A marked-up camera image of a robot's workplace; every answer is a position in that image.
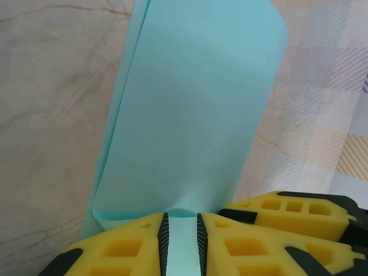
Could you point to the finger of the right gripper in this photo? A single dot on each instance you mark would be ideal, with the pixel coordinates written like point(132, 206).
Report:
point(287, 224)
point(330, 256)

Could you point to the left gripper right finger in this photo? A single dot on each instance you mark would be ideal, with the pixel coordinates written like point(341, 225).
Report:
point(244, 258)

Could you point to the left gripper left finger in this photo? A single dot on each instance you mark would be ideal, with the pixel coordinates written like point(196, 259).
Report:
point(120, 250)

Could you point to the light blue cloth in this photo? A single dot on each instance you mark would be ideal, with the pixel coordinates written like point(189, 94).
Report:
point(187, 115)

